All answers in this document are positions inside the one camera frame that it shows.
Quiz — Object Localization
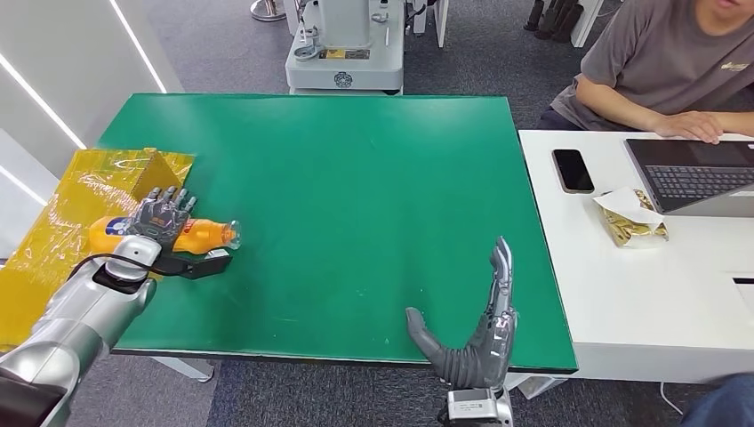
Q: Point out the gold snack bag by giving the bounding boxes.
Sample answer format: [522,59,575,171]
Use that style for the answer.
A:
[598,188,671,249]

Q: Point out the chrome stand base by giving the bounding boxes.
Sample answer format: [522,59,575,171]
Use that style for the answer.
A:
[249,0,287,23]

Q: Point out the white floor cable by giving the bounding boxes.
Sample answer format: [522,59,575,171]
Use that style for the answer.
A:
[657,382,685,417]

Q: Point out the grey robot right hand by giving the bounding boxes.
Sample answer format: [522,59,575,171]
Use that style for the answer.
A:
[405,236,519,391]

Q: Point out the white table leg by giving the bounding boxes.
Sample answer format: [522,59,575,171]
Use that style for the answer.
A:
[149,356,215,383]
[506,372,570,401]

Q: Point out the white furniture leg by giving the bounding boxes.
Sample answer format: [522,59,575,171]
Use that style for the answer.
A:
[570,0,606,49]

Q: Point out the person's right hand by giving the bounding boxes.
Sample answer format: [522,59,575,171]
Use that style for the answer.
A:
[652,109,725,146]

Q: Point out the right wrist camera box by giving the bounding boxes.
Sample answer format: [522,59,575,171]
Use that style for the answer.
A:
[445,387,502,423]

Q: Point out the person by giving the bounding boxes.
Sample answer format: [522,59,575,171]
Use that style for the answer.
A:
[535,0,754,146]

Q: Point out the white panel board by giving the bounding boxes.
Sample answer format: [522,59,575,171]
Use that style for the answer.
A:
[411,0,451,48]

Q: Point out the dark blue object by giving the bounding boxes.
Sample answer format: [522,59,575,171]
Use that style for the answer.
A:
[680,373,754,427]

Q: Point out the yellow taped cardboard box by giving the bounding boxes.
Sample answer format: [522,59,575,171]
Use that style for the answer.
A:
[0,147,197,355]

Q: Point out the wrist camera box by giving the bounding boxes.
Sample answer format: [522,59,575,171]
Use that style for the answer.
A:
[445,387,502,423]
[169,248,233,282]

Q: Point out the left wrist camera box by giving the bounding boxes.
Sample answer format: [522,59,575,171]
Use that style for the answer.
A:
[169,248,233,282]

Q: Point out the black smartphone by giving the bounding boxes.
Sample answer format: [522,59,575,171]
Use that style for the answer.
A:
[551,148,596,195]

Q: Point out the grey laptop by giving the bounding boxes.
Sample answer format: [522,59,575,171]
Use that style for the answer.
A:
[624,137,754,219]

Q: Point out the orange plastic bottle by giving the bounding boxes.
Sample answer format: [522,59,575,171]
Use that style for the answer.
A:
[87,215,244,256]

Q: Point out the black cylindrical grips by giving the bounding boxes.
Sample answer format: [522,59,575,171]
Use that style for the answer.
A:
[523,0,587,44]

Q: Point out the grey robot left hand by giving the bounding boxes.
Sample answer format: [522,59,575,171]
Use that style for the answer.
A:
[127,185,199,253]

